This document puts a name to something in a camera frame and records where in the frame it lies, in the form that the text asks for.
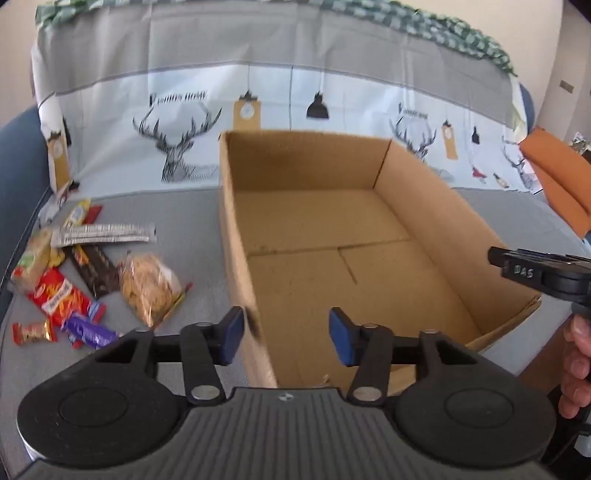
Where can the long silver snack packet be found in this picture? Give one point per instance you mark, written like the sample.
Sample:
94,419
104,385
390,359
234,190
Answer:
106,233

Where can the purple candy packet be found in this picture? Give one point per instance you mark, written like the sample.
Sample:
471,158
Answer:
90,333

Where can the yellow snack packet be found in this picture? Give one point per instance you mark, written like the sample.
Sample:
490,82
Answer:
76,213

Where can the small red-ended candy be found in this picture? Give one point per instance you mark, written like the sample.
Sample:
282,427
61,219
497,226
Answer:
32,332

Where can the grey deer print sofa cover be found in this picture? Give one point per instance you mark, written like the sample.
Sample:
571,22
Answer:
115,138

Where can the orange cushion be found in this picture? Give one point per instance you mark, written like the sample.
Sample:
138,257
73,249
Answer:
554,170

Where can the green label rice cracker packet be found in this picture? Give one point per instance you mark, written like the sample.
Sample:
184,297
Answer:
32,261

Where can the large red snack packet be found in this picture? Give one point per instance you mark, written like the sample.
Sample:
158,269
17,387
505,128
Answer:
57,295

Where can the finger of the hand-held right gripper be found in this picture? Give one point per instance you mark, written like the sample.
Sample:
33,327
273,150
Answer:
497,256

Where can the dark brown chocolate packet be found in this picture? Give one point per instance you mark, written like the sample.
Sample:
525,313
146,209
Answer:
97,272

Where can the wall switch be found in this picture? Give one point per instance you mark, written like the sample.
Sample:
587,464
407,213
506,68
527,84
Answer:
566,86

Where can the small yellow candy packet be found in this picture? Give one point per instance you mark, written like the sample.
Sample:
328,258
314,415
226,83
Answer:
57,257

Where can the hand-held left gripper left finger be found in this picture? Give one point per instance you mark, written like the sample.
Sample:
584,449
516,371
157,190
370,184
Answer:
233,334

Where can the deer print cloth cover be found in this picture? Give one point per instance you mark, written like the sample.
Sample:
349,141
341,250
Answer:
461,37

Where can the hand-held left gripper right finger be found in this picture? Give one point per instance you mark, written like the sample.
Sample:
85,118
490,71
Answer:
341,337

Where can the brown cardboard box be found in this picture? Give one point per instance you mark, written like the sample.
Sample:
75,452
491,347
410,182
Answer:
323,221

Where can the clear bag of cookies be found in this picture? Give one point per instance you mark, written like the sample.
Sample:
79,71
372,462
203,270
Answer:
147,286

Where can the person's right hand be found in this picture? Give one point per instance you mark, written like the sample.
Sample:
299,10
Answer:
577,360

